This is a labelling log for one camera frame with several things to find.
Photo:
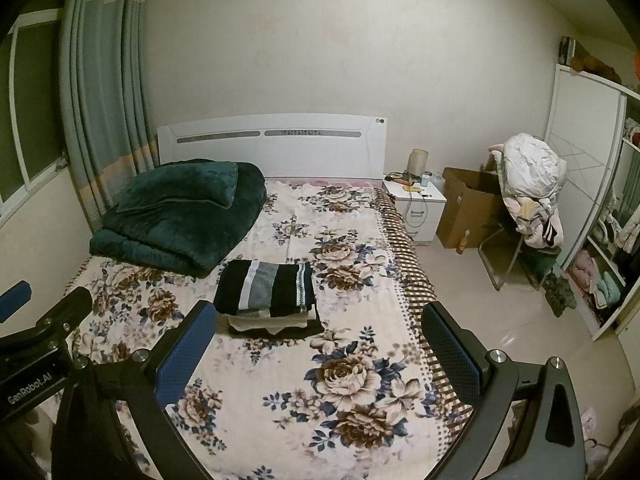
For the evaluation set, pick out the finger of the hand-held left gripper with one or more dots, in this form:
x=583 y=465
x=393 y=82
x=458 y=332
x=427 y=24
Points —
x=15 y=302
x=60 y=317

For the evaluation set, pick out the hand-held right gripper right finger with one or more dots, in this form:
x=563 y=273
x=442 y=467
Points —
x=452 y=355

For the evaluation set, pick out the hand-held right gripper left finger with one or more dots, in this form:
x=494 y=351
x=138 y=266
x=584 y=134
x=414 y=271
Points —
x=187 y=350

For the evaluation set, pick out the black striped sweater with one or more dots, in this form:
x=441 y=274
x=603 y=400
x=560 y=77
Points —
x=265 y=287

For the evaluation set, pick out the beige garment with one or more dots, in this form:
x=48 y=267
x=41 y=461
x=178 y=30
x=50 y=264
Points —
x=250 y=322

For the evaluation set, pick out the dark green blanket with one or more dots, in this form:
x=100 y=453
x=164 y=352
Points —
x=165 y=240

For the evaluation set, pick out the orange bottle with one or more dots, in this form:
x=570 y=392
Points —
x=464 y=241

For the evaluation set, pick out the dark green cloth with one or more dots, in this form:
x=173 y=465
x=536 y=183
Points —
x=557 y=292

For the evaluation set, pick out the white nightstand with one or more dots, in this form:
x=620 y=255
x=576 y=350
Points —
x=425 y=225

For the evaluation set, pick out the cardboard box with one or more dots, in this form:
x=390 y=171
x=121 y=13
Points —
x=465 y=205

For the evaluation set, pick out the floral bed sheet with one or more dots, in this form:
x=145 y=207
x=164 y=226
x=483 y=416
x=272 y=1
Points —
x=350 y=240

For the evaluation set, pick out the pink folded cloth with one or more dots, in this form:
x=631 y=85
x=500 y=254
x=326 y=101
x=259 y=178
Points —
x=582 y=267

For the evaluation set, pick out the dark green pillow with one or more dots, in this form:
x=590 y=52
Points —
x=185 y=182

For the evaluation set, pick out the teal folded cloth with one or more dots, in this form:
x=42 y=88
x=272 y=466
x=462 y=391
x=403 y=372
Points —
x=607 y=287

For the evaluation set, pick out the small jar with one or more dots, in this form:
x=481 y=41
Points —
x=426 y=178

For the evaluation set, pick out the beige table lamp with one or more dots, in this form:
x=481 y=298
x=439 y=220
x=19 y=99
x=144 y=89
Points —
x=419 y=162

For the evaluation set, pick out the grey-green curtain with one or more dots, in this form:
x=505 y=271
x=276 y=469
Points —
x=105 y=85

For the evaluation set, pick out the white headboard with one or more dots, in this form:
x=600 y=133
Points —
x=320 y=155

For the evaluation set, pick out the white wardrobe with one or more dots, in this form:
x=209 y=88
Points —
x=575 y=110

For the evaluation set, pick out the brown plush item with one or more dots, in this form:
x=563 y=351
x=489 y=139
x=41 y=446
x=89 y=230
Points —
x=587 y=63

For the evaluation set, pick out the metal frame chair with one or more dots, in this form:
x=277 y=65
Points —
x=492 y=260

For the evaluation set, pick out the white frame window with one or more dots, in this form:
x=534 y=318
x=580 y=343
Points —
x=30 y=110

